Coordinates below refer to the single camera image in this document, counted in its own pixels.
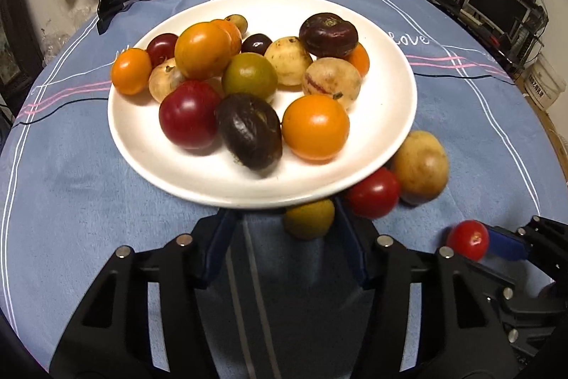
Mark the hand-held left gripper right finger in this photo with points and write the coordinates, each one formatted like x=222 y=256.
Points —
x=350 y=241

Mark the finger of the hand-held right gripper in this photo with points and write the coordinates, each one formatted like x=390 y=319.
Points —
x=503 y=285
x=506 y=243

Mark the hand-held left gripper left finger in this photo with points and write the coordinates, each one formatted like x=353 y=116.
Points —
x=219 y=237

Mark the red cherry tomato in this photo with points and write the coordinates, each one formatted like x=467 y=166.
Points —
x=468 y=240
x=373 y=192

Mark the small yellow-green longan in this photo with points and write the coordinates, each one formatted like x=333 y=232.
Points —
x=237 y=23
x=309 y=219

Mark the yellow-brown round fruit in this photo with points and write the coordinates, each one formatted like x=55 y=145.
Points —
x=420 y=166

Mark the dark brown passion fruit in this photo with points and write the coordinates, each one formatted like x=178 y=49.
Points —
x=249 y=130

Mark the smooth orange fruit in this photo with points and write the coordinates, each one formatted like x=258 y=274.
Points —
x=316 y=128

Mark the large dark red plum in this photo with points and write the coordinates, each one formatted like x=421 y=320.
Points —
x=190 y=120

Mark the white oval plate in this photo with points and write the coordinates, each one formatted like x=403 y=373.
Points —
x=386 y=126

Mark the small tan fruit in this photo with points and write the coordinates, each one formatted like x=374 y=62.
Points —
x=164 y=87

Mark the pale fruit with red stripe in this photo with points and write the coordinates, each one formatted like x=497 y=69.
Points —
x=332 y=82

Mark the green orange tomato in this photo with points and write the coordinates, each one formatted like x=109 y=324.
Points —
x=249 y=76

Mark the large stemmed orange mandarin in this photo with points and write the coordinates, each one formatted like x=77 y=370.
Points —
x=360 y=59

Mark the small orange kumquat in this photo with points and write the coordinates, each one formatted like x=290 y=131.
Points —
x=234 y=35
x=131 y=70

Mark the pale yellow spotted fruit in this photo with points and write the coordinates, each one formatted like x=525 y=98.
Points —
x=288 y=60

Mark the dark purple cherry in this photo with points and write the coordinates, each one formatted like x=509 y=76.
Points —
x=256 y=44

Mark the small red plum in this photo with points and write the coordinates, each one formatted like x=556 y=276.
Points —
x=160 y=48

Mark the dark purple mangosteen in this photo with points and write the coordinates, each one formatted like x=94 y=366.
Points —
x=328 y=35

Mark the blue checked tablecloth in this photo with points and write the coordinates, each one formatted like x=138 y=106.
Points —
x=88 y=183

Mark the white plastic bucket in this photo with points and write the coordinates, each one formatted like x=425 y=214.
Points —
x=546 y=81

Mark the black computer desk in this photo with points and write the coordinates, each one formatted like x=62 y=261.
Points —
x=466 y=26

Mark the computer monitor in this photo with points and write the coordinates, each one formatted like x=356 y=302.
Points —
x=497 y=4

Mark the dark wooden framed painting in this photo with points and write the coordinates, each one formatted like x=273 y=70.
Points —
x=17 y=50

